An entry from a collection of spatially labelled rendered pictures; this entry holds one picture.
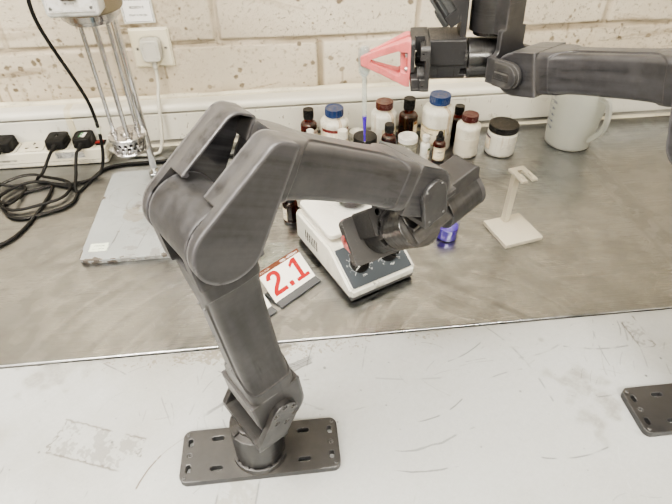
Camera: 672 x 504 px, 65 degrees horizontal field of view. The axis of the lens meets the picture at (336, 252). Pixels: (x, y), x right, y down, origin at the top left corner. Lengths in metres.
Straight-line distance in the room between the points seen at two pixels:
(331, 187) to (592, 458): 0.50
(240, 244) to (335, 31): 0.93
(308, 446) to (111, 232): 0.59
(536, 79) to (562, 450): 0.48
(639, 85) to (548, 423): 0.44
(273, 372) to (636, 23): 1.24
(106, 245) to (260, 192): 0.70
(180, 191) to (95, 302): 0.57
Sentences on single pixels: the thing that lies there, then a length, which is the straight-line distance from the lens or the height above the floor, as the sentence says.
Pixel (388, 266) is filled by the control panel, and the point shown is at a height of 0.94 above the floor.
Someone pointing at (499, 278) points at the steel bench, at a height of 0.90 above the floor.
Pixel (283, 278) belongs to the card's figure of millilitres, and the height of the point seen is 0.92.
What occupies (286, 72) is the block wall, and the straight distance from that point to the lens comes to 1.31.
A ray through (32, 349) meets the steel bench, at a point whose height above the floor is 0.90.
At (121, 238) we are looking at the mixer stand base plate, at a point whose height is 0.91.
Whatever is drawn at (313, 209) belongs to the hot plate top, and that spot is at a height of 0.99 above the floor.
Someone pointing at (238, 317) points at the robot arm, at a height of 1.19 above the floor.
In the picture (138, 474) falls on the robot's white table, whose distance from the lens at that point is 0.76.
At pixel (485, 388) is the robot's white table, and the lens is 0.81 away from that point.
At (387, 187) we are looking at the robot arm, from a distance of 0.53.
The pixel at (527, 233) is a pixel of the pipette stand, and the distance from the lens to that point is 1.07.
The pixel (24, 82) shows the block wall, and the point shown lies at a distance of 1.43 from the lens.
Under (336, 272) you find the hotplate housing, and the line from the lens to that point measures 0.89.
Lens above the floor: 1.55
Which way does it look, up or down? 41 degrees down
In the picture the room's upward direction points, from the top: 1 degrees counter-clockwise
